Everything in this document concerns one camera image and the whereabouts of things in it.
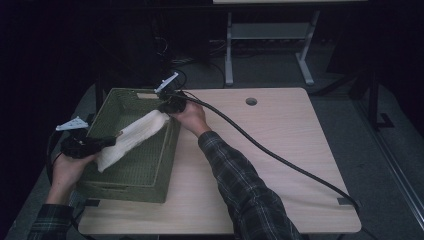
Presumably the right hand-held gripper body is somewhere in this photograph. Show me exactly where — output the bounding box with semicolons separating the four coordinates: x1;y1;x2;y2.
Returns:
153;71;189;115

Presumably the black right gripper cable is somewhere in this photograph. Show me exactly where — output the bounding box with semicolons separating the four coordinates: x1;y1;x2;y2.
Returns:
168;89;380;240

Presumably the white metal stand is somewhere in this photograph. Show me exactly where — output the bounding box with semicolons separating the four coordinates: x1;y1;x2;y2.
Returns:
224;10;321;87

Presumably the tangle of floor cables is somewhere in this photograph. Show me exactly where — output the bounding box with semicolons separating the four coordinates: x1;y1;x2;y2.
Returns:
149;36;228;90

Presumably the person's right hand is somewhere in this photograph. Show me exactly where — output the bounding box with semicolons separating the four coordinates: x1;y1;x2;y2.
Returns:
169;100;212;139

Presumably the green woven basket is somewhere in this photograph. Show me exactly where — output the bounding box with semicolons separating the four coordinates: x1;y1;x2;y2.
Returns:
76;87;183;204

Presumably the person's left hand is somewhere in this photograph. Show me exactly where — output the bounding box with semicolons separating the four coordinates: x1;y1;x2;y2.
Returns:
45;151;100;205

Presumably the metal floor rail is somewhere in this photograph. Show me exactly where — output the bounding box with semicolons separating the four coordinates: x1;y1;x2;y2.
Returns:
353;99;424;232

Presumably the white towel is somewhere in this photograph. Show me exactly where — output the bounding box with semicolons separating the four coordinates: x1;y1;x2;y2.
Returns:
94;109;171;174

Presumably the black metal stand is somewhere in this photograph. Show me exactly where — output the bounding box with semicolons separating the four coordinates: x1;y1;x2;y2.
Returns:
316;63;396;132

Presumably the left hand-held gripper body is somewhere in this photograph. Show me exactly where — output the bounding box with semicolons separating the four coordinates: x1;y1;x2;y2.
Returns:
55;115;103;160

